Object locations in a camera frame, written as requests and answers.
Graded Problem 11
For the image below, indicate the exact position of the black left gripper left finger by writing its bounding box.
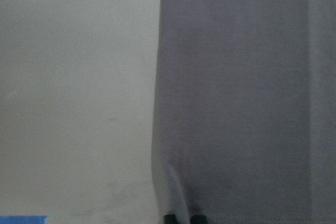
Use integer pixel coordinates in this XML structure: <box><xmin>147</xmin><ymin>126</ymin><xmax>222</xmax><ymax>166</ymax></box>
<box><xmin>163</xmin><ymin>214</ymin><xmax>175</xmax><ymax>224</ymax></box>

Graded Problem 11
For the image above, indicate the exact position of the dark brown t-shirt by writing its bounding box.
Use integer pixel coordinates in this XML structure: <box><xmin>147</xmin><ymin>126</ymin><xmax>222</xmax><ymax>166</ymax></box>
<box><xmin>156</xmin><ymin>0</ymin><xmax>335</xmax><ymax>223</ymax></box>

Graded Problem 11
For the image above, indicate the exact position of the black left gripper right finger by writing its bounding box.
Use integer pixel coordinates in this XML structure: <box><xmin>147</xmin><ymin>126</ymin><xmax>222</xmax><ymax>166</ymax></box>
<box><xmin>191</xmin><ymin>215</ymin><xmax>207</xmax><ymax>224</ymax></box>

